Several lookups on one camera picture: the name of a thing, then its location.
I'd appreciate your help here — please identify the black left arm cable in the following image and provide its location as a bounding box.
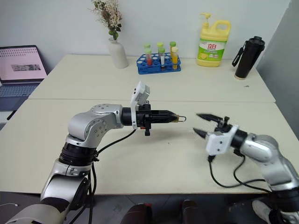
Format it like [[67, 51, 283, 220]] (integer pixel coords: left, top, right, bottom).
[[65, 128, 137, 224]]

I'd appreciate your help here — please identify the white shoe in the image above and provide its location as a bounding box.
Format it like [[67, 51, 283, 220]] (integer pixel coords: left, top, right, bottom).
[[251, 199, 279, 224]]

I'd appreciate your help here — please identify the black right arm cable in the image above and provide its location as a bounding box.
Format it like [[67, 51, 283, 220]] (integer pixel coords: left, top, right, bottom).
[[207, 149, 273, 193]]

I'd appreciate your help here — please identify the black thermos with strap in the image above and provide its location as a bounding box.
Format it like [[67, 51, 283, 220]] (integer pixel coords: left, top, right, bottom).
[[231, 35, 266, 80]]

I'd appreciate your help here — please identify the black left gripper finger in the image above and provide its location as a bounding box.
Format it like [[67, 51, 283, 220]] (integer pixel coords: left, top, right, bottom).
[[155, 115, 178, 124], [155, 109, 178, 117]]

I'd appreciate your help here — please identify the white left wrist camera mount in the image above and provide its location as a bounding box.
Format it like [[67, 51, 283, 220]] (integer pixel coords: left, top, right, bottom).
[[129, 81, 151, 130]]

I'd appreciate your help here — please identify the yellow detergent pump bottle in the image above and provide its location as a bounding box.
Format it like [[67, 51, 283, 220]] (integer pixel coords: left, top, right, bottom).
[[196, 12, 232, 68]]

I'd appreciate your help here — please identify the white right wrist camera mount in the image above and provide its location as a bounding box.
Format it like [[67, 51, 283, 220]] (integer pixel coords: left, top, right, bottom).
[[205, 125, 239, 156]]

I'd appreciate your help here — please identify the white ceramic vase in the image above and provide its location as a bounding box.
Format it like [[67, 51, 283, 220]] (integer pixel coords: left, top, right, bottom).
[[107, 37, 129, 69]]

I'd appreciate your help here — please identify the blue test tube rack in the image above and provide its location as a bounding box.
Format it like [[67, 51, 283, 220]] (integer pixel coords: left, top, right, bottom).
[[136, 53, 182, 75]]

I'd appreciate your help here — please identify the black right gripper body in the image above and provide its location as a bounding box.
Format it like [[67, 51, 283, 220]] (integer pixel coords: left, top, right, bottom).
[[209, 116, 235, 134]]

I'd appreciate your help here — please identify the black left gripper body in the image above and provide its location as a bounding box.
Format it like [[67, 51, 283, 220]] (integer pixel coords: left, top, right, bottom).
[[136, 104, 157, 137]]

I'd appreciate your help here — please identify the yellow-capped tube yellow liquid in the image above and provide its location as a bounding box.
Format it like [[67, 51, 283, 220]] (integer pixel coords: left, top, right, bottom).
[[171, 46, 179, 70]]

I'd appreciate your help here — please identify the dark red rounded shape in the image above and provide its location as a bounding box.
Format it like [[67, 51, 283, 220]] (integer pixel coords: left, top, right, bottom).
[[121, 203, 154, 224]]

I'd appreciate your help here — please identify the open laptop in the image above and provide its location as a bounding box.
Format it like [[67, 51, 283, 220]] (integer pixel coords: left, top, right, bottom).
[[0, 45, 49, 112]]

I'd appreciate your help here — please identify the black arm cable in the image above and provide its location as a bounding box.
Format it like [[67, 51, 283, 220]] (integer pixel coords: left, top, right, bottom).
[[65, 128, 137, 224], [207, 149, 273, 193]]

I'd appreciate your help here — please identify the green-capped tube red liquid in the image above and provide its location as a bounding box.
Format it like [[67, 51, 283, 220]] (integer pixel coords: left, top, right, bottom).
[[144, 48, 154, 67]]

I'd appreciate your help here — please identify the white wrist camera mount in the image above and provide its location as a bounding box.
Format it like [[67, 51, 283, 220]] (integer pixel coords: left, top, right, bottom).
[[129, 81, 151, 130], [205, 125, 239, 156]]

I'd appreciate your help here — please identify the green-capped tube white label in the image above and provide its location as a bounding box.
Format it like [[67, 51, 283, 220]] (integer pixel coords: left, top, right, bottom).
[[158, 47, 167, 71]]

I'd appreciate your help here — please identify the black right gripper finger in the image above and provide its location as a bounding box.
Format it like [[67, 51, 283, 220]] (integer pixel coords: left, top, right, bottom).
[[195, 113, 223, 125], [192, 127, 211, 141]]

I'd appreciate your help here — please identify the dried flower bunch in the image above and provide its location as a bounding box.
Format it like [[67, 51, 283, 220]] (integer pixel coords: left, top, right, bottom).
[[89, 0, 123, 41]]

